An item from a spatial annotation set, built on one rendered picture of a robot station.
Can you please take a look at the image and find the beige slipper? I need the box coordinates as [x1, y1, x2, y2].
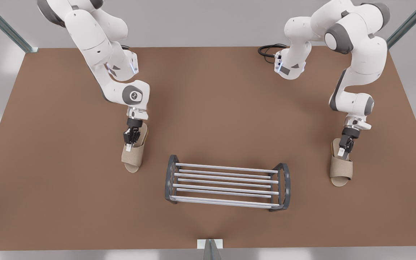
[121, 123, 149, 173]
[329, 138, 354, 187]

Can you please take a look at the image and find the grey metal shoe rack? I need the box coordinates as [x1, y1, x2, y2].
[164, 155, 291, 212]

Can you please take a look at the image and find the black cable loop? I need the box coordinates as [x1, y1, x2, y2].
[258, 44, 289, 64]

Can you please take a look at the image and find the silver frame post with foot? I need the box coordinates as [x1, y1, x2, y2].
[197, 239, 224, 260]

